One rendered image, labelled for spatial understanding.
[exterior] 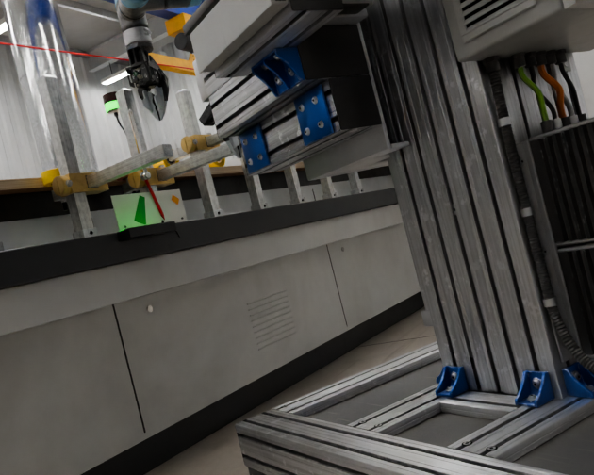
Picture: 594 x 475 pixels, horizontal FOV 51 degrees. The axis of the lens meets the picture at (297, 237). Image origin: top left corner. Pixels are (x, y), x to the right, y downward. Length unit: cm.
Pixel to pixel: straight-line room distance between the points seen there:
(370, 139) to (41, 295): 86
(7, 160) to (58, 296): 932
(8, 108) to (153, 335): 942
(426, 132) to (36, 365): 117
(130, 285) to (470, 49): 111
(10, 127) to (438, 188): 1029
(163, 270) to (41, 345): 37
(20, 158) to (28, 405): 940
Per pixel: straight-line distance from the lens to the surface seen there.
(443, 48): 108
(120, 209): 174
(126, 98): 189
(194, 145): 202
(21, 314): 155
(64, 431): 184
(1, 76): 1148
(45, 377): 181
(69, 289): 163
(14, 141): 1110
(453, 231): 111
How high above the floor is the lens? 56
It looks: level
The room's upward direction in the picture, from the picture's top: 14 degrees counter-clockwise
